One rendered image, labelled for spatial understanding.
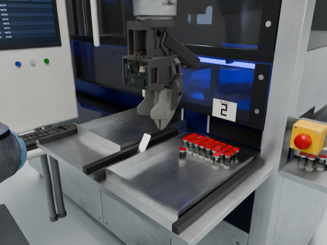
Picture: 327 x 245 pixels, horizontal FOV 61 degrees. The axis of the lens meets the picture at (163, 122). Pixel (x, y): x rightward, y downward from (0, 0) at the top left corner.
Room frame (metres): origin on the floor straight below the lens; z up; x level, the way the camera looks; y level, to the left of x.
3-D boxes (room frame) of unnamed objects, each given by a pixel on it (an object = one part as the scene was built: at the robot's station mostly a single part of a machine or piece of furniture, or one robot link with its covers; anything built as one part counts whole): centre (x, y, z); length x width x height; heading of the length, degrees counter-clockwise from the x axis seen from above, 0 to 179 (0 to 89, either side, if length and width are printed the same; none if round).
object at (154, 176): (0.69, -0.05, 0.90); 0.34 x 0.26 x 0.04; 136
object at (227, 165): (0.77, -0.13, 0.90); 0.18 x 0.02 x 0.05; 46
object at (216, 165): (0.72, -0.15, 0.90); 0.02 x 0.02 x 0.05
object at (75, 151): (0.84, 0.04, 0.87); 0.70 x 0.48 x 0.02; 47
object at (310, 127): (0.69, -0.40, 0.99); 0.08 x 0.07 x 0.07; 137
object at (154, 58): (0.51, 0.02, 1.24); 0.09 x 0.08 x 0.12; 137
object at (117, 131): (1.01, 0.12, 0.90); 0.34 x 0.26 x 0.04; 137
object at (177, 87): (0.52, -0.01, 1.17); 0.05 x 0.02 x 0.09; 47
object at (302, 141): (0.66, -0.36, 0.99); 0.04 x 0.04 x 0.04; 47
